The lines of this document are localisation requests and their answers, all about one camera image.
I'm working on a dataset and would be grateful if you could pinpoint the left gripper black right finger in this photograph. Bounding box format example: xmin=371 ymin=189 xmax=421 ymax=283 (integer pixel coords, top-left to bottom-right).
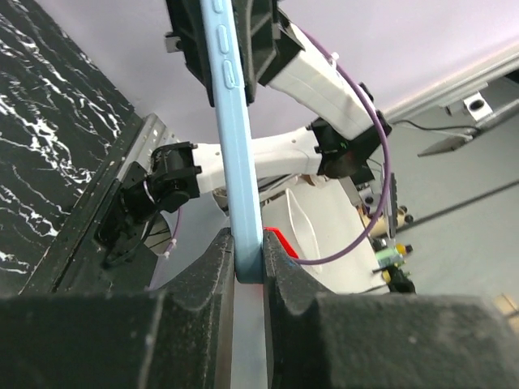
xmin=263 ymin=233 xmax=518 ymax=388

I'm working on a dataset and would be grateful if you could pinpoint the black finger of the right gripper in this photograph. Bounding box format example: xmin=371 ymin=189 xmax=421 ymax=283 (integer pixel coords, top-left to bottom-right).
xmin=165 ymin=0 xmax=214 ymax=106
xmin=233 ymin=0 xmax=280 ymax=104

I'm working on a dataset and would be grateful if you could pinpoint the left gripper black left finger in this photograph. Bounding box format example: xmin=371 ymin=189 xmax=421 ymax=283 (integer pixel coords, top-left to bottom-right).
xmin=1 ymin=229 xmax=234 ymax=388

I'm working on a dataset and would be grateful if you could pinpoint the phone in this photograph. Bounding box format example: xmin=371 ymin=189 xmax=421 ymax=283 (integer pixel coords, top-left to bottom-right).
xmin=199 ymin=0 xmax=271 ymax=389

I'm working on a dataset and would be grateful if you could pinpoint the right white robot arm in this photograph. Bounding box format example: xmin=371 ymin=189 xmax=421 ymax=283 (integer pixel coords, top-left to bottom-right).
xmin=97 ymin=1 xmax=391 ymax=268

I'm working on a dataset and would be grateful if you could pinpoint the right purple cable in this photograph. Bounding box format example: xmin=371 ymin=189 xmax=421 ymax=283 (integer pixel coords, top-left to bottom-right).
xmin=298 ymin=28 xmax=397 ymax=267

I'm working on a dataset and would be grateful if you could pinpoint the aluminium frame rail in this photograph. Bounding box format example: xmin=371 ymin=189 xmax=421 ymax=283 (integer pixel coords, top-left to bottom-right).
xmin=382 ymin=42 xmax=518 ymax=122

